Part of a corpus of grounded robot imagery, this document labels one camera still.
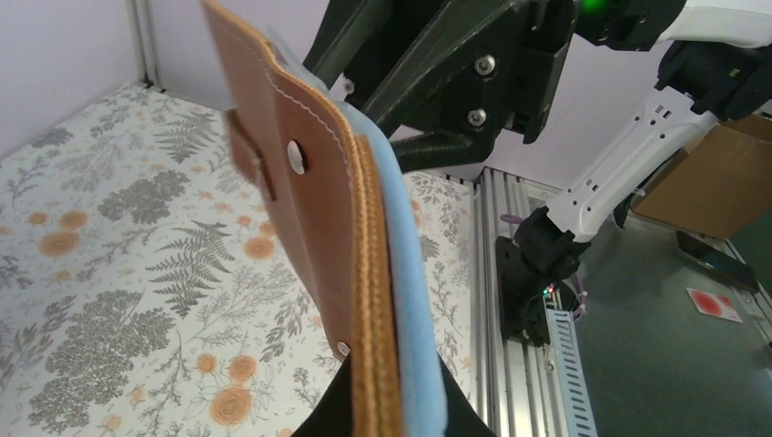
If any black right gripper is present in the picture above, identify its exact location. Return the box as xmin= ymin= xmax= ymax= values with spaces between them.
xmin=344 ymin=1 xmax=579 ymax=173

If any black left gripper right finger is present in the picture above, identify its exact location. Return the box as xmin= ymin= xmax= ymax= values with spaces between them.
xmin=440 ymin=360 xmax=495 ymax=437

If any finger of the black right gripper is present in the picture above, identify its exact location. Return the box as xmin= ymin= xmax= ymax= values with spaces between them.
xmin=303 ymin=0 xmax=392 ymax=88

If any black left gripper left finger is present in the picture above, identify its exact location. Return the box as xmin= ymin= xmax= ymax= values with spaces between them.
xmin=292 ymin=358 xmax=353 ymax=437

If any brown leather card holder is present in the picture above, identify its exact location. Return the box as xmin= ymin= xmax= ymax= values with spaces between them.
xmin=202 ymin=1 xmax=448 ymax=436

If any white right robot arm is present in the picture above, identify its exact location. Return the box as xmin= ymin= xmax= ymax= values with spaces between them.
xmin=303 ymin=1 xmax=771 ymax=346

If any pink card on floor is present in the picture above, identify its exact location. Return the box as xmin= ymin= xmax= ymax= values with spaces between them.
xmin=686 ymin=288 xmax=742 ymax=323

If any brown cardboard box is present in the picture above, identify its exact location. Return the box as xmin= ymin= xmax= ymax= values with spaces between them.
xmin=632 ymin=115 xmax=771 ymax=240

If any aluminium mounting rail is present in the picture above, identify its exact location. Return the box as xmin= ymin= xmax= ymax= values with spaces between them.
xmin=472 ymin=168 xmax=573 ymax=436

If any blue slotted cable duct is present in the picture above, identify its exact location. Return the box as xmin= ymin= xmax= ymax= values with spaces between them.
xmin=545 ymin=309 xmax=598 ymax=437

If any left aluminium corner post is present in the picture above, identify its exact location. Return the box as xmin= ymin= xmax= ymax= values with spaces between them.
xmin=125 ymin=0 xmax=163 ymax=89

